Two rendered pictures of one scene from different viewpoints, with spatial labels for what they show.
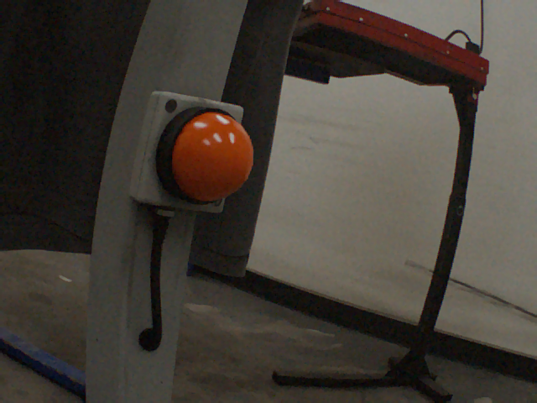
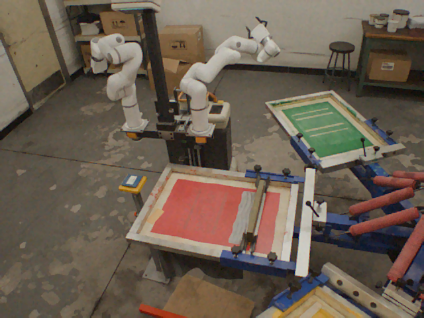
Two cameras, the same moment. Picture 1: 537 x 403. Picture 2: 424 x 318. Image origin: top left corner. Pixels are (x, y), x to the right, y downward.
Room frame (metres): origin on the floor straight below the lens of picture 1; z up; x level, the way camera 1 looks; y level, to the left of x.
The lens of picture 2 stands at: (1.86, -0.16, 2.27)
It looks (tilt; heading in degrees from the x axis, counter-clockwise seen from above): 39 degrees down; 154
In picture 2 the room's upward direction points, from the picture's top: 5 degrees counter-clockwise
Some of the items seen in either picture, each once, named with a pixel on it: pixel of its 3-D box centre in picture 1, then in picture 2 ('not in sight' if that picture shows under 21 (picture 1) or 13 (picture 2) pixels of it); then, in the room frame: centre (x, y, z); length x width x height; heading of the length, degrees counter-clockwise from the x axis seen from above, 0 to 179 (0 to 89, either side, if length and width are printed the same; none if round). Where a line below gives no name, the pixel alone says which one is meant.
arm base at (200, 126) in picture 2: not in sight; (200, 116); (0.31, 0.56, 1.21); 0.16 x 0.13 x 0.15; 138
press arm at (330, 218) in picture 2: not in sight; (330, 220); (1.22, 0.76, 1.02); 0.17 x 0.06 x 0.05; 45
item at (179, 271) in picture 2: not in sight; (200, 265); (0.92, 0.18, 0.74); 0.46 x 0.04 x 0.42; 45
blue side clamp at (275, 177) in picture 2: not in sight; (271, 179); (0.79, 0.74, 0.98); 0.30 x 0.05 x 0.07; 45
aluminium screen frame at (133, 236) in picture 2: not in sight; (218, 210); (0.82, 0.37, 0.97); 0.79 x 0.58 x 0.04; 45
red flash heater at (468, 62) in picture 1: (389, 47); not in sight; (1.93, -0.27, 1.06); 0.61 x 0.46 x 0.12; 105
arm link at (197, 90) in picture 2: not in sight; (195, 94); (0.31, 0.55, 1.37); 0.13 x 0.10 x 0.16; 11
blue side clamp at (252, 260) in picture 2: not in sight; (253, 262); (1.18, 0.34, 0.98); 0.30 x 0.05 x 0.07; 45
